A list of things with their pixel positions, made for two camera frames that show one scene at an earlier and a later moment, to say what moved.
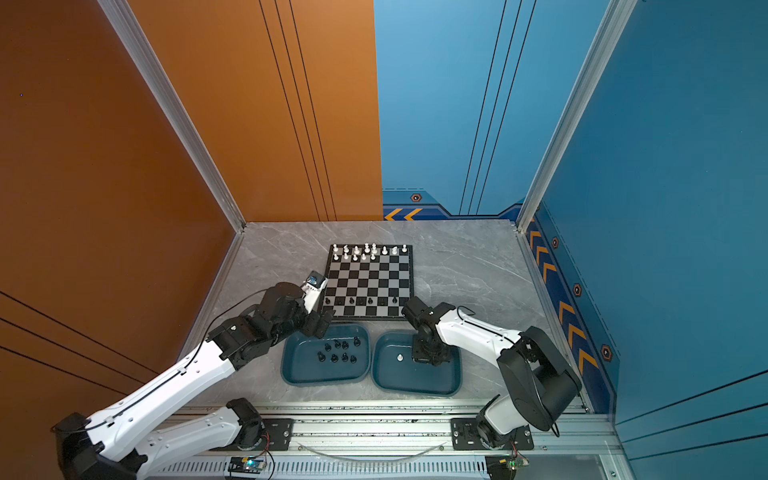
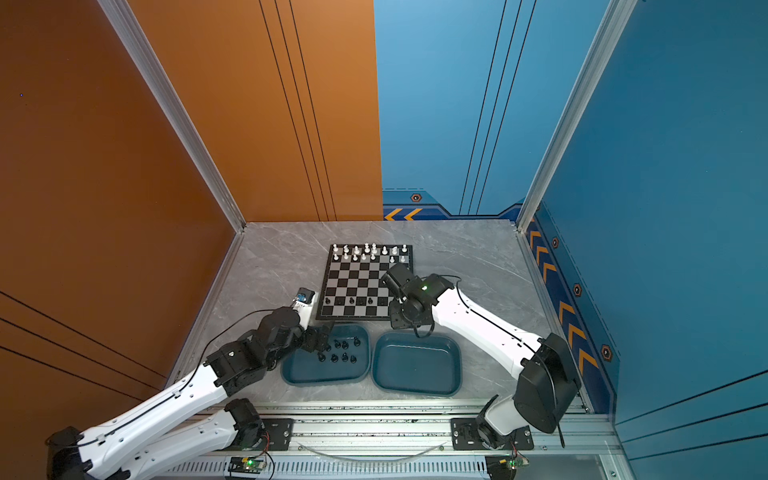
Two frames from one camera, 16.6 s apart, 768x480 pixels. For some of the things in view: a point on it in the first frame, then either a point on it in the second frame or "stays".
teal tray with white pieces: [394, 372] stays
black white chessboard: [369, 281] stays
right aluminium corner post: [612, 26] stays
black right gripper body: [422, 352] to [401, 316]
